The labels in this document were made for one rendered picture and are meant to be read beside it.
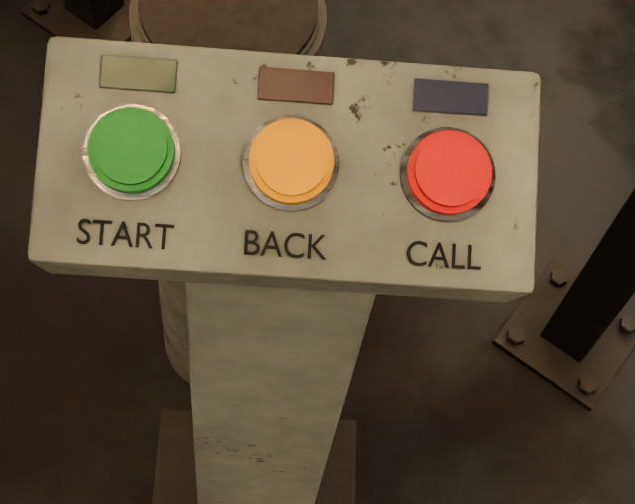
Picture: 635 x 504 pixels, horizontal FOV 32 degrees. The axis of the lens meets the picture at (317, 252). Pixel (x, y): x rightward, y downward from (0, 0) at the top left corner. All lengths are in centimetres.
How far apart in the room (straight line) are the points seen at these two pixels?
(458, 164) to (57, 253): 19
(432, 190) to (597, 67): 88
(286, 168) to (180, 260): 7
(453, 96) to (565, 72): 83
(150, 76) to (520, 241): 19
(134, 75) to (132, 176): 5
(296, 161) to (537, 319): 69
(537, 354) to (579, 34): 43
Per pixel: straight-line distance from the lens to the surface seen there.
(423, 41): 136
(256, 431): 79
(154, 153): 53
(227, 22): 68
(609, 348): 120
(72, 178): 54
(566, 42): 140
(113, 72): 55
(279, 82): 54
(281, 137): 53
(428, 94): 55
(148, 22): 68
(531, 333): 118
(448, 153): 53
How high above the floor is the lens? 105
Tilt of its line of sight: 62 degrees down
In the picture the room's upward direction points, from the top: 10 degrees clockwise
